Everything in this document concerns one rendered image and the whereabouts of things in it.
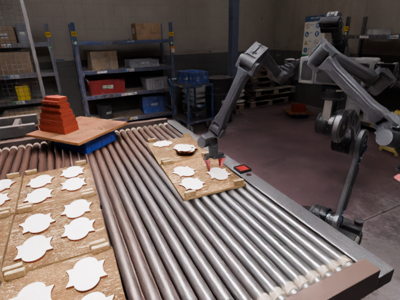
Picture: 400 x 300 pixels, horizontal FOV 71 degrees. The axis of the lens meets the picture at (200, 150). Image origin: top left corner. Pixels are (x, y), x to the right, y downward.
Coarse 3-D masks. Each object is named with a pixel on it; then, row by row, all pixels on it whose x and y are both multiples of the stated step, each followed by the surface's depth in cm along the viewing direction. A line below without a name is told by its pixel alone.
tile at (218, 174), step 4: (212, 168) 160; (216, 168) 160; (220, 168) 160; (224, 168) 160; (208, 172) 156; (212, 172) 156; (216, 172) 156; (220, 172) 156; (224, 172) 156; (212, 176) 152; (216, 176) 152; (220, 176) 152; (224, 176) 152; (220, 180) 149
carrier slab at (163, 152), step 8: (152, 144) 202; (176, 144) 201; (184, 144) 201; (192, 144) 200; (152, 152) 188; (160, 152) 187; (168, 152) 187; (176, 152) 187; (192, 152) 186; (200, 152) 186; (160, 160) 176; (176, 160) 175; (184, 160) 176
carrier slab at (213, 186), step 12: (168, 168) 164; (192, 168) 164; (204, 168) 163; (228, 168) 163; (180, 180) 151; (204, 180) 150; (216, 180) 150; (228, 180) 149; (180, 192) 139; (204, 192) 139; (216, 192) 140
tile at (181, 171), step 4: (176, 168) 162; (180, 168) 162; (184, 168) 162; (188, 168) 162; (176, 172) 158; (180, 172) 158; (184, 172) 158; (188, 172) 158; (192, 172) 158; (180, 176) 153; (184, 176) 155; (188, 176) 154
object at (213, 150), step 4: (216, 144) 155; (208, 148) 156; (212, 148) 154; (216, 148) 155; (208, 152) 157; (212, 152) 155; (216, 152) 155; (220, 152) 158; (204, 156) 158; (208, 156) 153; (212, 156) 155
